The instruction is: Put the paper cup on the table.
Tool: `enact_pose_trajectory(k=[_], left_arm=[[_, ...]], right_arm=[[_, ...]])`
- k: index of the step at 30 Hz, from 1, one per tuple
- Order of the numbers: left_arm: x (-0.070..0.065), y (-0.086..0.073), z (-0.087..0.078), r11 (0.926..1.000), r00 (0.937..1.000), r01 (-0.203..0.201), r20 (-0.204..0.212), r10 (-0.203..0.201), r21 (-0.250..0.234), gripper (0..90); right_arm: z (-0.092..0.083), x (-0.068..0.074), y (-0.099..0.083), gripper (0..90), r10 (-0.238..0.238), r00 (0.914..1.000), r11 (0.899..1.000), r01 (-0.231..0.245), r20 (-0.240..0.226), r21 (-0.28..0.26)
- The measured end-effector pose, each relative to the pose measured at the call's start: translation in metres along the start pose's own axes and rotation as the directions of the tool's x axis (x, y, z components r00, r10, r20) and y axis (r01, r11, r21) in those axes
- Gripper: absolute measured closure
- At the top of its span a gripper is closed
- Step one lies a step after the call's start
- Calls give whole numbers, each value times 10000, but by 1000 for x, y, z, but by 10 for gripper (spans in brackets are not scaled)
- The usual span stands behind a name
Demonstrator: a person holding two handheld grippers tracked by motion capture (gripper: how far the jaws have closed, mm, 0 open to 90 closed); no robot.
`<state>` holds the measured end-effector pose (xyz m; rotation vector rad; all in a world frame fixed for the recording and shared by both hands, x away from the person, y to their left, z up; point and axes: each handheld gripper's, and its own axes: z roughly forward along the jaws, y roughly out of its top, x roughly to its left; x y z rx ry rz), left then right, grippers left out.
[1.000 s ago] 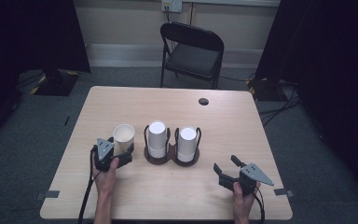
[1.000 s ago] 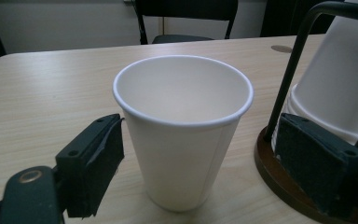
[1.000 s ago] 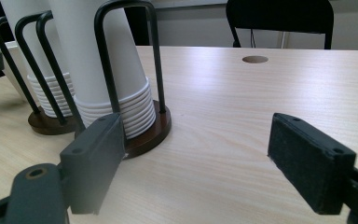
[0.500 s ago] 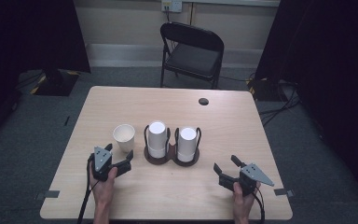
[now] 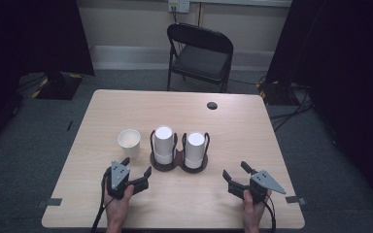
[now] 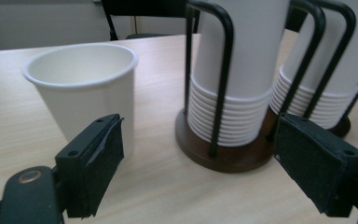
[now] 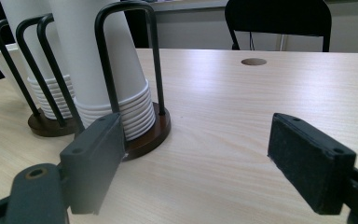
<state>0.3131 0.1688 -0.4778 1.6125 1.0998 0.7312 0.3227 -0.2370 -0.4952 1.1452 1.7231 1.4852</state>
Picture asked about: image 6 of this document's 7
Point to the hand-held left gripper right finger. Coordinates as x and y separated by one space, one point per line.
320 161

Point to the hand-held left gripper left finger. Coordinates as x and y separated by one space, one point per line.
90 161

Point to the single white paper cup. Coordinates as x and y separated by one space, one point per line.
80 93

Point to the black folding chair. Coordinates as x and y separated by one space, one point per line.
143 7

